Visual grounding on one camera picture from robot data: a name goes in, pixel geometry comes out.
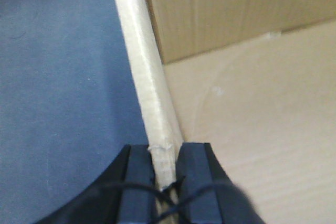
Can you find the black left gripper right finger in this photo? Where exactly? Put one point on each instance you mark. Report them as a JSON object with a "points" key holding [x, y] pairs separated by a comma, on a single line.
{"points": [[206, 193]]}

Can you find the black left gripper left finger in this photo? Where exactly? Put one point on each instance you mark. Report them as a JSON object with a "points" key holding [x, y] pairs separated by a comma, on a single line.
{"points": [[123, 193]]}

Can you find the brown cardboard carton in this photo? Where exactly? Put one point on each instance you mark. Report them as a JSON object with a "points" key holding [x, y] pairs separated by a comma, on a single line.
{"points": [[255, 79]]}

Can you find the dark blue conveyor belt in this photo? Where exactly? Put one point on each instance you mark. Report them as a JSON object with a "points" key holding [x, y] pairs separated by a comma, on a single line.
{"points": [[68, 102]]}

